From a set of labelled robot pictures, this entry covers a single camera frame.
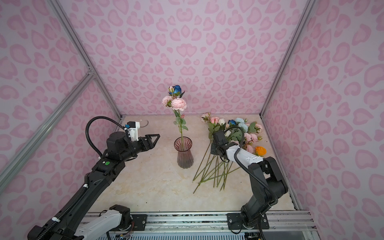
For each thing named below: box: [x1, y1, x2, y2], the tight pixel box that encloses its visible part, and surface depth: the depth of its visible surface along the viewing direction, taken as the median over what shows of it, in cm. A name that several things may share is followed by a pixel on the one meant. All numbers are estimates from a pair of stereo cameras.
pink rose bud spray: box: [201, 112, 226, 126], surface depth 110 cm
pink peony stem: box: [162, 95, 189, 142], surface depth 75 cm
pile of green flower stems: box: [192, 123, 242, 194], surface depth 92 cm
